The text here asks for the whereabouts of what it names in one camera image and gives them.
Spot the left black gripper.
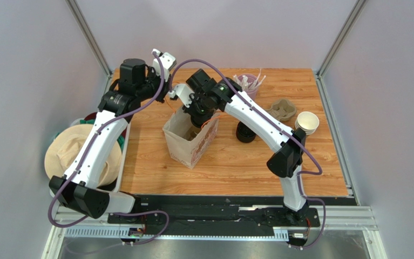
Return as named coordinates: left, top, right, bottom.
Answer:
left=136, top=67, right=171, bottom=104

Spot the white paper takeout bag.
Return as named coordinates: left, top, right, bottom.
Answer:
left=162, top=107, right=220, bottom=169

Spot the single brown paper cup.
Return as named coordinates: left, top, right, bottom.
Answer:
left=187, top=126, right=202, bottom=141

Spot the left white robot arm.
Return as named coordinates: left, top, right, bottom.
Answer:
left=44, top=53, right=177, bottom=219

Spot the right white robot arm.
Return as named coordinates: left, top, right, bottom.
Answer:
left=186, top=69, right=306, bottom=212

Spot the stack of black lids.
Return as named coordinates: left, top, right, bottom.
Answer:
left=236, top=121, right=256, bottom=143

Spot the pink straw holder cup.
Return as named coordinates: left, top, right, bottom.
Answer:
left=233, top=74, right=259, bottom=100

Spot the lower pulp cup carrier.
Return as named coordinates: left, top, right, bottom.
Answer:
left=266, top=98, right=297, bottom=122

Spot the white plastic bin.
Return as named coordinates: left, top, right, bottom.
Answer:
left=49, top=117, right=132, bottom=200

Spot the stack of paper cups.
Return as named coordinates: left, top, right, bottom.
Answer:
left=295, top=111, right=320, bottom=135

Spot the beige straw hat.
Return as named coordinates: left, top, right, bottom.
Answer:
left=44, top=124, right=123, bottom=187

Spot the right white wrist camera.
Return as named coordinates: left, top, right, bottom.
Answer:
left=168, top=84, right=194, bottom=108

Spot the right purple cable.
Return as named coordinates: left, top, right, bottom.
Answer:
left=168, top=58, right=327, bottom=250

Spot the left aluminium frame post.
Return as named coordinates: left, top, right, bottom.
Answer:
left=65, top=0, right=112, bottom=78

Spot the aluminium frame post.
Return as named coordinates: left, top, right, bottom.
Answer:
left=317, top=0, right=368, bottom=77
left=65, top=0, right=112, bottom=78

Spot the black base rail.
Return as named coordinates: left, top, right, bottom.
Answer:
left=52, top=194, right=378, bottom=249

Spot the right aluminium frame post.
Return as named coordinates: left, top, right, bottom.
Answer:
left=317, top=0, right=368, bottom=77

